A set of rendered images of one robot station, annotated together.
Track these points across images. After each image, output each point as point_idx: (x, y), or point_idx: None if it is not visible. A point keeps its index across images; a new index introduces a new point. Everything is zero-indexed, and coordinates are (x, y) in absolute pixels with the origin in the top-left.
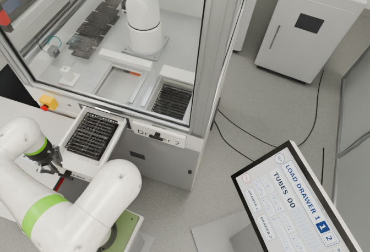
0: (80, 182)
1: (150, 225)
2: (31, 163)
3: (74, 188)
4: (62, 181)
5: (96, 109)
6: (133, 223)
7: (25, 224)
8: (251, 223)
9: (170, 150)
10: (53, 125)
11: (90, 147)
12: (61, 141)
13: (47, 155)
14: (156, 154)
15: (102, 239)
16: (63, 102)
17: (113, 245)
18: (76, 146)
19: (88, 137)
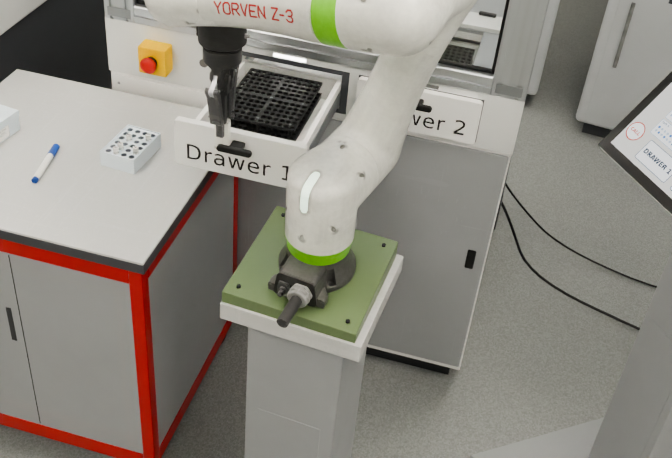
0: (200, 272)
1: (356, 451)
2: (125, 163)
3: (192, 271)
4: (188, 218)
5: (274, 59)
6: (388, 251)
7: None
8: (662, 203)
9: (432, 174)
10: (155, 116)
11: (274, 115)
12: (207, 107)
13: (242, 44)
14: (388, 208)
15: (448, 13)
16: (191, 54)
17: (351, 284)
18: (238, 121)
19: (264, 102)
